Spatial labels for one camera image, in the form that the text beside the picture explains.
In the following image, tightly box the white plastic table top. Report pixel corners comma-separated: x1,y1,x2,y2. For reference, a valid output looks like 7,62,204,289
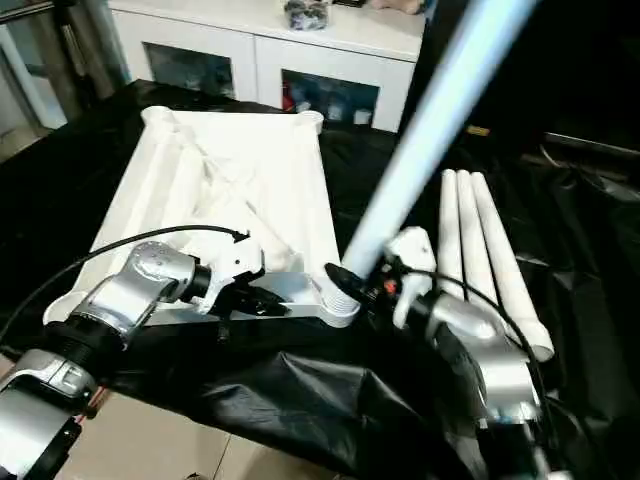
43,105,361,331

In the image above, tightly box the white plastic table leg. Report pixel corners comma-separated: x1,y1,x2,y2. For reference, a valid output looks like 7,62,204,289
454,169,501,311
469,171,557,365
340,0,541,286
439,168,469,296

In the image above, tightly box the black plastic mat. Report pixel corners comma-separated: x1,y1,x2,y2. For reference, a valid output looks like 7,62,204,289
0,77,640,480

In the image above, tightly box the white sideboard cabinet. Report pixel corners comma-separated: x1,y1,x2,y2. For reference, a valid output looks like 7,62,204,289
107,0,426,134

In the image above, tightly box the dark metal bar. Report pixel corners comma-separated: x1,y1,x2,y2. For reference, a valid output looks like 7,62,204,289
542,130,640,164

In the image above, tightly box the clear bag of dark parts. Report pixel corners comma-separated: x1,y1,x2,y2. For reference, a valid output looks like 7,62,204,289
283,0,334,31

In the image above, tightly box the pink soft object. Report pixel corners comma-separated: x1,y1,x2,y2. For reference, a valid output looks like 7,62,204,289
372,0,426,17

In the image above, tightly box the grey tripod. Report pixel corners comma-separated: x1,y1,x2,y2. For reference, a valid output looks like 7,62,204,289
29,0,134,121

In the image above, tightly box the black backdrop cloth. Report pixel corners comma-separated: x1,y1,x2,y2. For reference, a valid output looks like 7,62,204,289
414,0,640,146

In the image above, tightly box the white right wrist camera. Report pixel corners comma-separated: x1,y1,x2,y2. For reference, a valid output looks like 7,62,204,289
384,227,436,326

